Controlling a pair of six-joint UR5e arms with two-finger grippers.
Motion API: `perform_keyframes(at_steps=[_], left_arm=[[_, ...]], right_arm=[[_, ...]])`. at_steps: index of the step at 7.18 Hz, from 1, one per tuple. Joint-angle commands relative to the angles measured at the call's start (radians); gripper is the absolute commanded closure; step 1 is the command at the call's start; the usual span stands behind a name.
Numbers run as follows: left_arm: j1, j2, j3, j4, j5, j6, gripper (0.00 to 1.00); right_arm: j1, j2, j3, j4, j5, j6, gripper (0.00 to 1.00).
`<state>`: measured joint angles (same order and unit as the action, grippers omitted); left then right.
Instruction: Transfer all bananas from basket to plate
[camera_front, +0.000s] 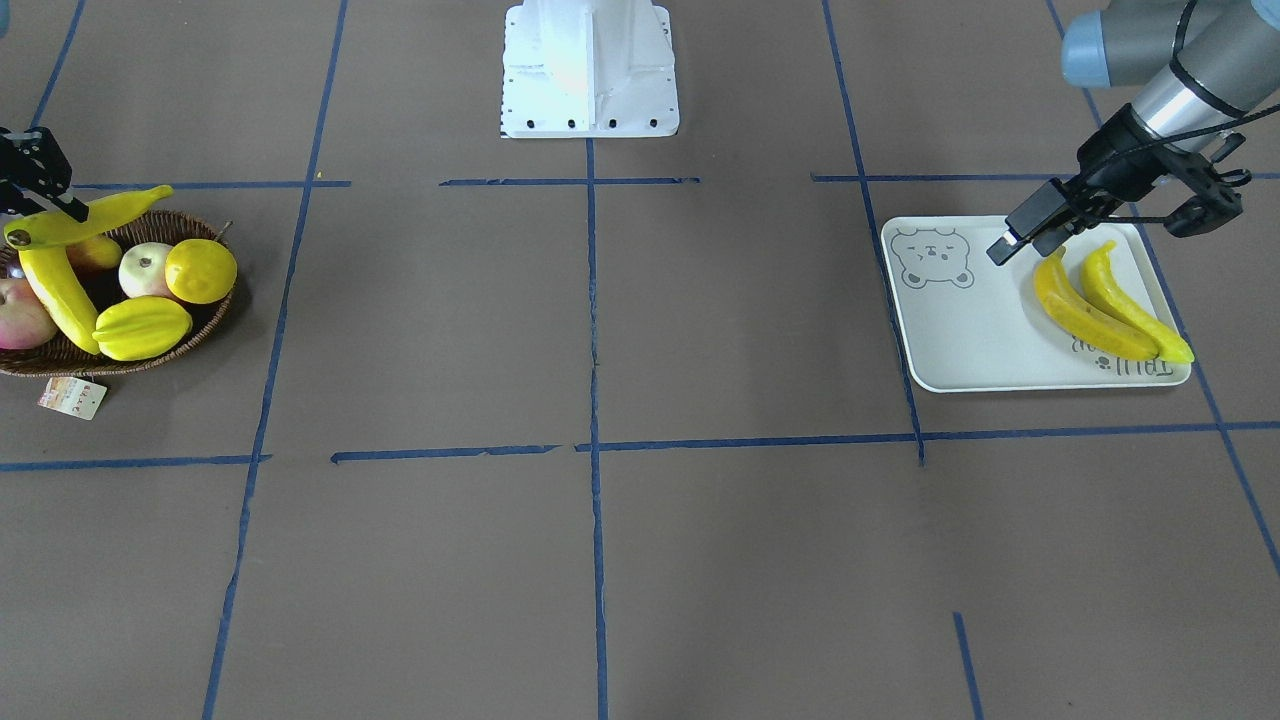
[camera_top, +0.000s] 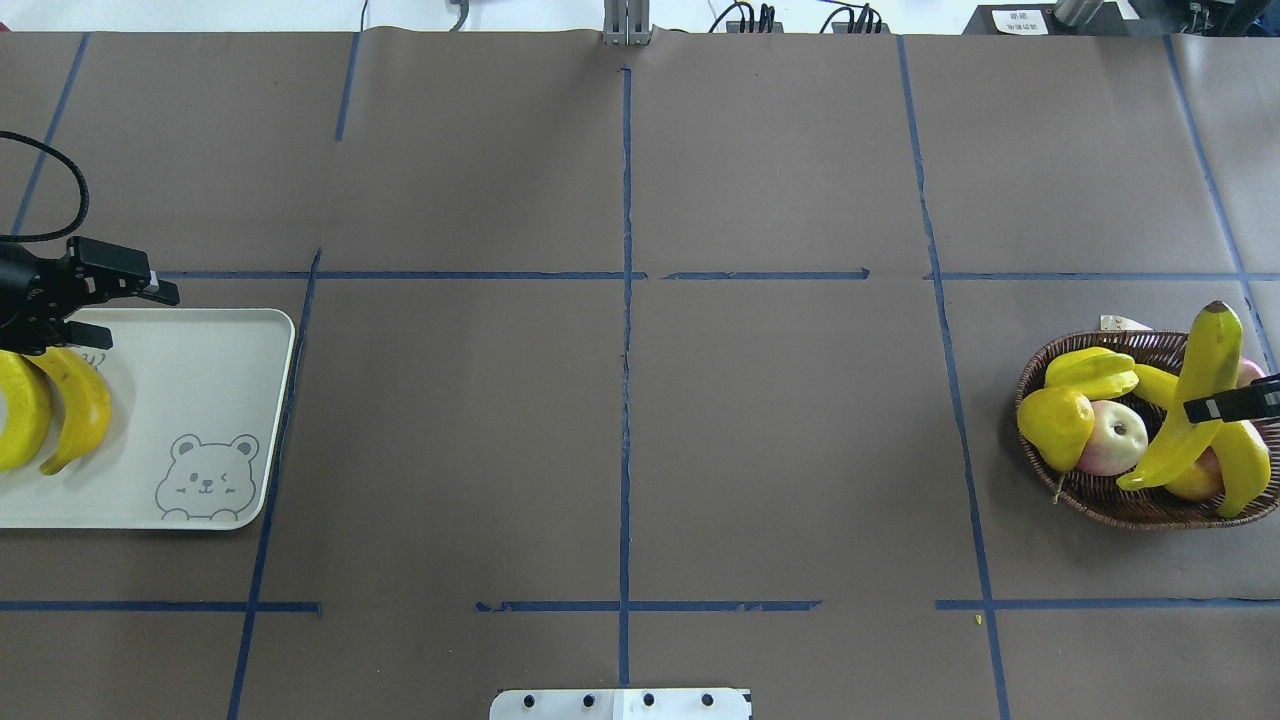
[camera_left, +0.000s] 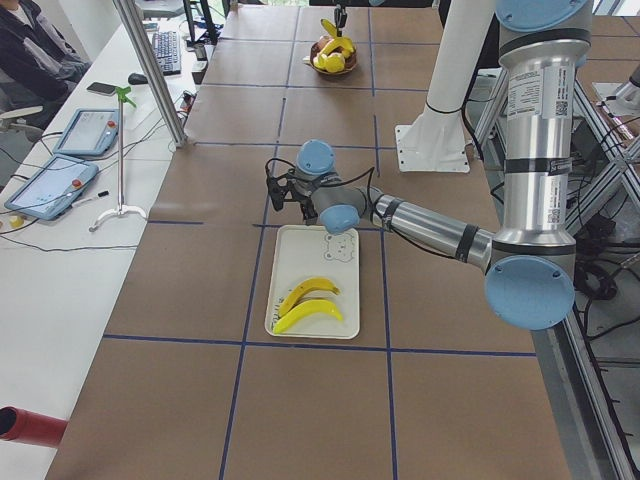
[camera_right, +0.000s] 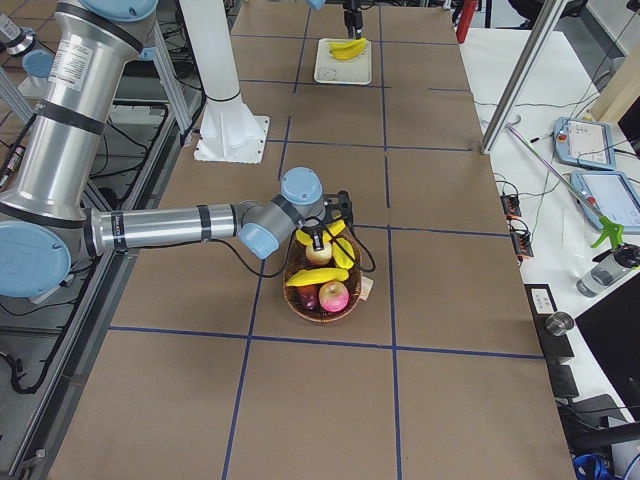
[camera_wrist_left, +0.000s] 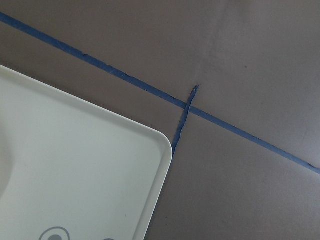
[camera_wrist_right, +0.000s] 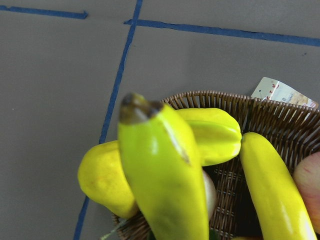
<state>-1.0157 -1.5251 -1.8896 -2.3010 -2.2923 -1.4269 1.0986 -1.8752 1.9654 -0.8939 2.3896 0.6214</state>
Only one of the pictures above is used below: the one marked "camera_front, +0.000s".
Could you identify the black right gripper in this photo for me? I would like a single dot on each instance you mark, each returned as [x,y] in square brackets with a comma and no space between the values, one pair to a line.
[30,168]

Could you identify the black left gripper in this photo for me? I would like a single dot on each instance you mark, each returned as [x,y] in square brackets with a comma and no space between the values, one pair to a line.
[1113,150]

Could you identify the yellow banana with dark tip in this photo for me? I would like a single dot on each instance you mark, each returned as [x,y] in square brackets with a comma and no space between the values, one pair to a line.
[50,229]

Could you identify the deep yellow banana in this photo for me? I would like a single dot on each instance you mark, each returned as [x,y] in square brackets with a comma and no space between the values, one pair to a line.
[1082,320]

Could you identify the bright yellow-green banana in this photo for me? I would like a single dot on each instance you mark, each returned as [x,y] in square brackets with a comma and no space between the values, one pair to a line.
[1101,288]

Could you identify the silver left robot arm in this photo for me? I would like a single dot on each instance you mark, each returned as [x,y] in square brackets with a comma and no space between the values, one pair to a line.
[1203,69]

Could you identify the brown wicker fruit basket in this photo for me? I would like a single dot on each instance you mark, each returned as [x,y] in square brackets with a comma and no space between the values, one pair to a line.
[60,358]

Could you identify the long yellow banana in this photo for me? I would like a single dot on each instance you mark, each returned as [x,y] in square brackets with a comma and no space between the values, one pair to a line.
[65,299]

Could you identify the pale green red apple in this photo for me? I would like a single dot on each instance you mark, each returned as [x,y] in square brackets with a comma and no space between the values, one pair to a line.
[142,271]

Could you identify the red pink apple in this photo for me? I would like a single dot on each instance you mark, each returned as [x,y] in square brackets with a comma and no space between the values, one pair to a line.
[25,323]

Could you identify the yellow star fruit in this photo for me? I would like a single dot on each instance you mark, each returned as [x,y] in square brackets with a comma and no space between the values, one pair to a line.
[142,328]

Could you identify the white rectangular bear tray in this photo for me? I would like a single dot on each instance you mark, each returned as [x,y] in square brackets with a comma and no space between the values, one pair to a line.
[969,325]

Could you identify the yellow pear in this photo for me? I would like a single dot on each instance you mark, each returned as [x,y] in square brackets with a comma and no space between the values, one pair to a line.
[200,272]

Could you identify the paper price tag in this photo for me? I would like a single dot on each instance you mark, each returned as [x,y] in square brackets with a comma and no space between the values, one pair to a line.
[73,396]

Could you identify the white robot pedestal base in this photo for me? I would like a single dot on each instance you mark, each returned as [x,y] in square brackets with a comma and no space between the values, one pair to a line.
[588,69]

